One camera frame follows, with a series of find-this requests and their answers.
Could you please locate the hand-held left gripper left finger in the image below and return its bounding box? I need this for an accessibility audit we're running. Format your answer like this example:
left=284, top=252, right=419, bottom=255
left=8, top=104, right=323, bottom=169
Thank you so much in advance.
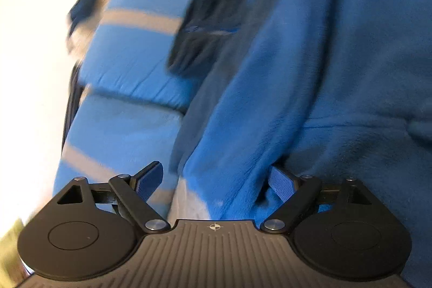
left=57, top=160, right=171, bottom=235

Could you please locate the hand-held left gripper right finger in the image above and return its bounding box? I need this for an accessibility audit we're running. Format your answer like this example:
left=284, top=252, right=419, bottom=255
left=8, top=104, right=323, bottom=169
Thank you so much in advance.
left=259, top=165, right=376, bottom=235

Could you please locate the blue fleece jacket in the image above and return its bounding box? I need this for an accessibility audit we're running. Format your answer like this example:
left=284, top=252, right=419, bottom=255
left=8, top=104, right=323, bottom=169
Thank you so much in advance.
left=165, top=0, right=432, bottom=224

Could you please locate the white quilted bedspread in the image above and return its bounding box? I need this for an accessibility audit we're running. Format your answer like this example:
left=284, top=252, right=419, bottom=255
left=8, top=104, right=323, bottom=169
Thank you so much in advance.
left=167, top=178, right=217, bottom=222

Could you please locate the blue pillow with grey stripes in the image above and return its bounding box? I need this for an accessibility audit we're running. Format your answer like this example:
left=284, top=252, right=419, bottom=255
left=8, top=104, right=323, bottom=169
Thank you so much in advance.
left=72, top=0, right=225, bottom=108
left=53, top=86, right=191, bottom=219

